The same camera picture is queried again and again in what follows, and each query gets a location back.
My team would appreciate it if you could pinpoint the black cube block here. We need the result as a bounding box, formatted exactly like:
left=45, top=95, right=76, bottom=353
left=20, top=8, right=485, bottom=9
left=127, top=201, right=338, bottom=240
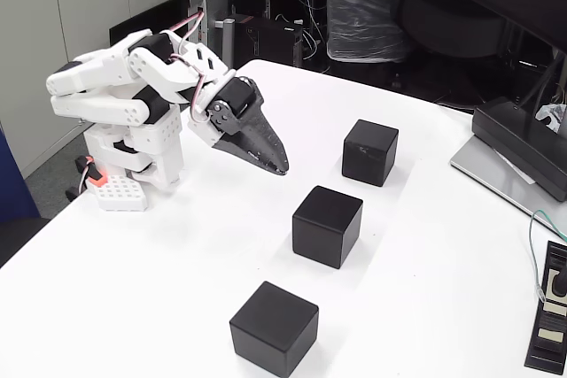
left=291, top=185, right=364, bottom=270
left=229, top=281, right=320, bottom=378
left=341, top=119, right=400, bottom=188

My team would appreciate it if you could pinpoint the black computer tower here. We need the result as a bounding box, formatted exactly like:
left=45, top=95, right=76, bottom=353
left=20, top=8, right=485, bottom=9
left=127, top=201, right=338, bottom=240
left=233, top=14, right=305, bottom=68

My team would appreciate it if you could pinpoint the black cube block, scratched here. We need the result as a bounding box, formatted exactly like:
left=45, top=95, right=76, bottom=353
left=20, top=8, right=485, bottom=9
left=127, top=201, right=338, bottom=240
left=341, top=119, right=400, bottom=188

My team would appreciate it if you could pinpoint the bin with clear plastic bag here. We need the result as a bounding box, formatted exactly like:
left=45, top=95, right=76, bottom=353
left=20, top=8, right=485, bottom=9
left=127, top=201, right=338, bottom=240
left=320, top=0, right=408, bottom=64

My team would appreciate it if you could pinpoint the orange black table clamp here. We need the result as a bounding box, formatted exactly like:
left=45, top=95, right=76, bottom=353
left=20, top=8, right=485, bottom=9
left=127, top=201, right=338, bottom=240
left=65, top=154, right=107, bottom=202

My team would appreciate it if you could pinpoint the silver monitor stand base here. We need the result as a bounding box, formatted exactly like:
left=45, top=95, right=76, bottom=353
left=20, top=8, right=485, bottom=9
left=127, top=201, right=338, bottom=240
left=449, top=134, right=567, bottom=237

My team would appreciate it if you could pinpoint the blue partition panel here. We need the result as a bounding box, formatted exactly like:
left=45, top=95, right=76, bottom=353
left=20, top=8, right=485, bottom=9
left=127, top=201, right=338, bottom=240
left=0, top=123, right=41, bottom=224

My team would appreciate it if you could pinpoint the black dock box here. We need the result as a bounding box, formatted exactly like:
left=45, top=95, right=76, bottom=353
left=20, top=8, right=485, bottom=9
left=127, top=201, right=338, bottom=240
left=470, top=96, right=567, bottom=202

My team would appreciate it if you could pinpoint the crumpled white bag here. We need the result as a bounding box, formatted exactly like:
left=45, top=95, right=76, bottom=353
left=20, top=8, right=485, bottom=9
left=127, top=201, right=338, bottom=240
left=534, top=103, right=567, bottom=134

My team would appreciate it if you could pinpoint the black power plug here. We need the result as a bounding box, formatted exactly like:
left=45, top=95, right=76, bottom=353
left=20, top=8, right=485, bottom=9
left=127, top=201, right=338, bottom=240
left=552, top=260, right=567, bottom=299

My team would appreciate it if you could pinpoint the red white black servo cable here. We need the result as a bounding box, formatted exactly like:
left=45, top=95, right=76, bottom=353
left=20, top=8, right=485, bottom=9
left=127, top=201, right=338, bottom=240
left=163, top=12, right=214, bottom=125

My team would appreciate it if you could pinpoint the silver metal post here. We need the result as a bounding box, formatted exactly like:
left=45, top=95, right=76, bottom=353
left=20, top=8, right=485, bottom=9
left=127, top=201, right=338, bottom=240
left=214, top=18, right=236, bottom=72

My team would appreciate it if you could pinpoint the green cable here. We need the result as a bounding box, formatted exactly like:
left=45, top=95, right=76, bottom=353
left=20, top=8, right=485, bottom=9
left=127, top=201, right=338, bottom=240
left=527, top=209, right=567, bottom=302

